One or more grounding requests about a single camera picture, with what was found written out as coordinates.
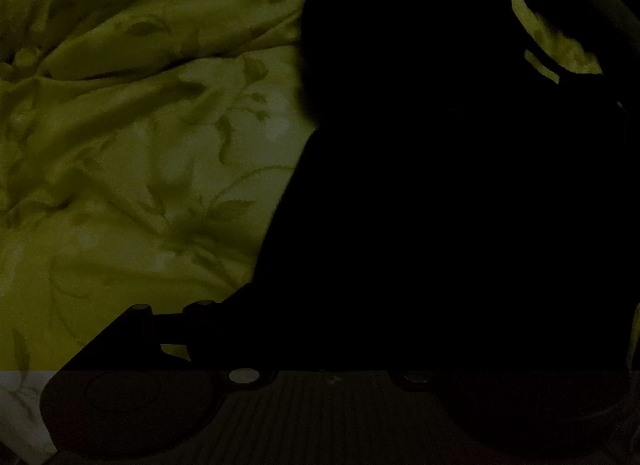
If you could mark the black t-shirt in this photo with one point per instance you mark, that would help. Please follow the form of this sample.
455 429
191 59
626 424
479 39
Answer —
452 208

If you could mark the floral light bed sheet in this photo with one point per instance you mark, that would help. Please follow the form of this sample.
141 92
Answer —
144 146

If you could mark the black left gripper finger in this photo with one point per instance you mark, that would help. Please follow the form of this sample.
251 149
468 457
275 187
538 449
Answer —
207 330

